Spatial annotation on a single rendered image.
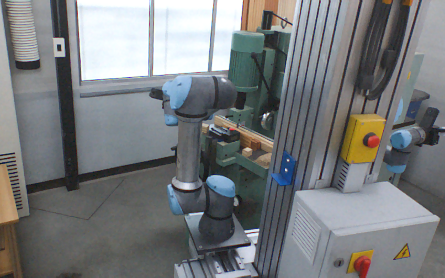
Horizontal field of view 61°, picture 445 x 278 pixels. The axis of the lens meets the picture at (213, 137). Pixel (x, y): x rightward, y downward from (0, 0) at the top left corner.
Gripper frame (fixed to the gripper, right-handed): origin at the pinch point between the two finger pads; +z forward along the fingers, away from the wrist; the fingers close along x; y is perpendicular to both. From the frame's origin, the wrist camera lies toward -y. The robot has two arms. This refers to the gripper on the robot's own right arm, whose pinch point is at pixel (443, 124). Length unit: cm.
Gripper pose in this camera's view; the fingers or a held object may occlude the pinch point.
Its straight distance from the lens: 203.5
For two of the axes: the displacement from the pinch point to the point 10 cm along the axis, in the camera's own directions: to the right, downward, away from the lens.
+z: 8.4, -1.5, 5.1
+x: 5.4, 2.6, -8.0
